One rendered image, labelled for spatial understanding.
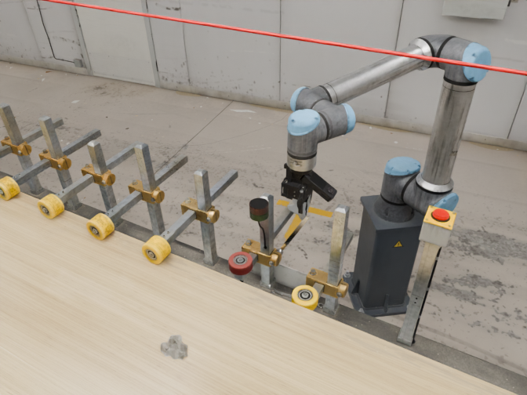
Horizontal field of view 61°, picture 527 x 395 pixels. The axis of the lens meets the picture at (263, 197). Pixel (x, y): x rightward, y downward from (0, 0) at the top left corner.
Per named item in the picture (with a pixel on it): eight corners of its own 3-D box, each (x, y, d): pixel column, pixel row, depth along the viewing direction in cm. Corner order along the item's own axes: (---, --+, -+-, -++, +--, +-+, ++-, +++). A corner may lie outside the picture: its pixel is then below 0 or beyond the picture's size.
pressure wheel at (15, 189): (23, 190, 178) (15, 194, 183) (10, 174, 175) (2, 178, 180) (10, 199, 173) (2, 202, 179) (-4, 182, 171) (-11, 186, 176)
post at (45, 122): (76, 207, 209) (44, 114, 180) (81, 209, 208) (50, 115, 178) (70, 211, 206) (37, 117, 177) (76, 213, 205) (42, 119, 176)
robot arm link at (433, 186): (424, 197, 206) (464, 30, 160) (456, 217, 194) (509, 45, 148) (400, 208, 200) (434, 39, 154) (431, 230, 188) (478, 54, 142)
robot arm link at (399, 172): (397, 180, 218) (403, 149, 207) (424, 198, 206) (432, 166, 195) (373, 190, 211) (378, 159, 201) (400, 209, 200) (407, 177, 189)
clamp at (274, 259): (248, 248, 165) (248, 237, 162) (281, 260, 159) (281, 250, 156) (241, 258, 161) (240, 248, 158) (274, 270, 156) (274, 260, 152)
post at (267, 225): (266, 291, 173) (263, 190, 144) (274, 294, 171) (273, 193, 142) (261, 297, 170) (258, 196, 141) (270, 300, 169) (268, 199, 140)
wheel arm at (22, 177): (96, 134, 213) (94, 127, 210) (102, 135, 211) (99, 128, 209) (3, 190, 178) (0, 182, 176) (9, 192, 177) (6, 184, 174)
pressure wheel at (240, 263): (238, 270, 159) (236, 247, 152) (257, 278, 156) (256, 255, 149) (226, 286, 154) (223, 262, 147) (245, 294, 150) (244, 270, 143)
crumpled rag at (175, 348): (155, 344, 123) (154, 339, 122) (177, 331, 127) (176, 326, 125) (171, 367, 118) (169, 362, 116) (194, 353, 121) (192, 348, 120)
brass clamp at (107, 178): (93, 172, 188) (90, 162, 185) (118, 181, 183) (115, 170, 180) (82, 179, 184) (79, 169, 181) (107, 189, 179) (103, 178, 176)
